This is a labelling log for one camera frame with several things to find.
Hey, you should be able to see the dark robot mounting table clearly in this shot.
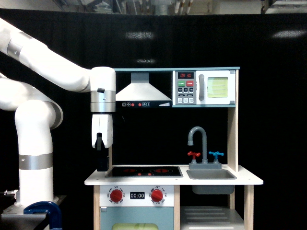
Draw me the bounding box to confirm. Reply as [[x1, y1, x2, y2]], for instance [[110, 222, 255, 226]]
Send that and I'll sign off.
[[0, 195, 67, 230]]

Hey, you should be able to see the black toy stovetop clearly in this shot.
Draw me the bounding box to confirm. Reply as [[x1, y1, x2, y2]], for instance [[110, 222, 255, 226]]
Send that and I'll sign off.
[[106, 166, 182, 178]]

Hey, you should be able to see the red oven knob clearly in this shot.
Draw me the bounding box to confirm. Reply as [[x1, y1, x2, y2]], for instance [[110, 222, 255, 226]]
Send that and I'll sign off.
[[110, 189, 123, 202], [151, 189, 163, 202]]

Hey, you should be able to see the grey lower shelf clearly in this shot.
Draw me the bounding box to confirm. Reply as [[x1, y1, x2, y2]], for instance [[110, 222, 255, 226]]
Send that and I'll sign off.
[[180, 206, 244, 230]]

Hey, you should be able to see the blue C-clamp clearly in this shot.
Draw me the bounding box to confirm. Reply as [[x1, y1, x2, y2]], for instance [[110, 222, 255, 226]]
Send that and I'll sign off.
[[24, 201, 62, 230]]

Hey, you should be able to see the right red oven knob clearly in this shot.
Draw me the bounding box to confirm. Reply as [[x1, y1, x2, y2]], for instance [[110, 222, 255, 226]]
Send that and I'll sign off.
[[151, 189, 163, 202]]

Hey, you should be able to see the toy microwave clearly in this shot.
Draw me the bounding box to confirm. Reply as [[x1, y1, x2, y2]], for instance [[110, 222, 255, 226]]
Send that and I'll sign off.
[[172, 69, 237, 107]]

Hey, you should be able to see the left red oven knob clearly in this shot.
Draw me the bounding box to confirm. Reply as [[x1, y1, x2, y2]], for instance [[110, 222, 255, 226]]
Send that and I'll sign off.
[[110, 189, 123, 202]]

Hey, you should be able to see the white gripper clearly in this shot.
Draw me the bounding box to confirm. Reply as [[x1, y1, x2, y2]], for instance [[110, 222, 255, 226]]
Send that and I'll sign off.
[[92, 114, 113, 171]]

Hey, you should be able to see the teal toy oven door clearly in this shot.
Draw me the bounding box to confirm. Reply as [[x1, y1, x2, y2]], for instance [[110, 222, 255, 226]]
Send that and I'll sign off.
[[100, 207, 174, 230]]

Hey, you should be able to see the black curtain backdrop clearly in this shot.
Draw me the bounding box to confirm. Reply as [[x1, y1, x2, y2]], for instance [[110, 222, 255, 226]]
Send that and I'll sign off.
[[0, 9, 307, 230]]

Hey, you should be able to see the grey range hood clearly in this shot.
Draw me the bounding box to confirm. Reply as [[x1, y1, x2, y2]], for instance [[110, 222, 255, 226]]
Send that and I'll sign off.
[[116, 72, 172, 109]]

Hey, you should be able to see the grey toy sink basin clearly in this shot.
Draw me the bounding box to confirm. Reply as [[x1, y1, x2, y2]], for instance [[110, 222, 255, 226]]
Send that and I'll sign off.
[[187, 169, 236, 195]]

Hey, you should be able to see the grey toy faucet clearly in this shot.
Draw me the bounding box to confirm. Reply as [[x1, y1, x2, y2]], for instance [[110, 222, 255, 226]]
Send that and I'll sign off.
[[188, 126, 222, 170]]

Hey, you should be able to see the wooden toy kitchen frame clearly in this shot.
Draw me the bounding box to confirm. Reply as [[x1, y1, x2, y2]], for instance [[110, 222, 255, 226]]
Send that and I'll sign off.
[[85, 67, 263, 230]]

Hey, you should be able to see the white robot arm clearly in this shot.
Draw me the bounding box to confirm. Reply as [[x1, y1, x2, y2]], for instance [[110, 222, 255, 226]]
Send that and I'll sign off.
[[0, 20, 116, 207]]

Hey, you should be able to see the blue faucet handle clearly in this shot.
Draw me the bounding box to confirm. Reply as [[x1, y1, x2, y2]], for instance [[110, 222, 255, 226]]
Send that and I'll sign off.
[[209, 151, 224, 164]]

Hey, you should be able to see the red faucet handle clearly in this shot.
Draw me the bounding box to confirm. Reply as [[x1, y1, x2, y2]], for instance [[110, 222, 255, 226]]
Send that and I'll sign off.
[[188, 151, 201, 164]]

